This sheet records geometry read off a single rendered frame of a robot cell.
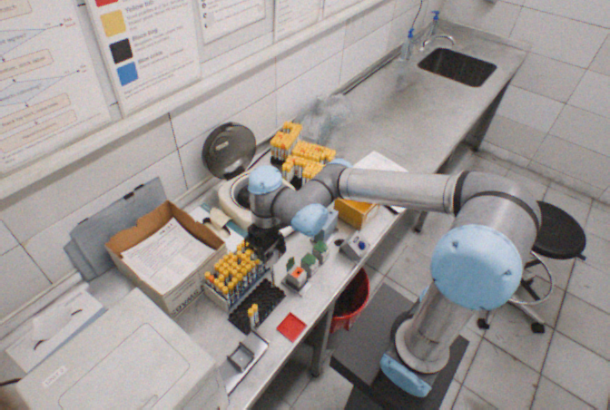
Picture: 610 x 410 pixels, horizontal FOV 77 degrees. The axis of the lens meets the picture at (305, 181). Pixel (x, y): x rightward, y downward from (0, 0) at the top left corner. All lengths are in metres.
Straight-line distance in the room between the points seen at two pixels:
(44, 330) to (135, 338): 0.41
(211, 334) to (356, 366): 0.43
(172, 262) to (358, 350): 0.63
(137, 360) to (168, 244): 0.53
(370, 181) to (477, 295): 0.33
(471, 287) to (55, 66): 0.96
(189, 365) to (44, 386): 0.27
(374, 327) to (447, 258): 0.62
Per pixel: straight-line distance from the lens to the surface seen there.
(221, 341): 1.23
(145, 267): 1.33
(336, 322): 1.77
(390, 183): 0.79
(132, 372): 0.92
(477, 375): 2.32
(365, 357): 1.14
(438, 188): 0.75
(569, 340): 2.66
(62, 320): 1.31
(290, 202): 0.82
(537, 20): 3.09
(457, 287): 0.62
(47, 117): 1.11
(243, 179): 1.46
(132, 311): 0.98
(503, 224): 0.62
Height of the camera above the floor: 2.00
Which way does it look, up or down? 44 degrees down
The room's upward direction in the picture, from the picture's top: 4 degrees clockwise
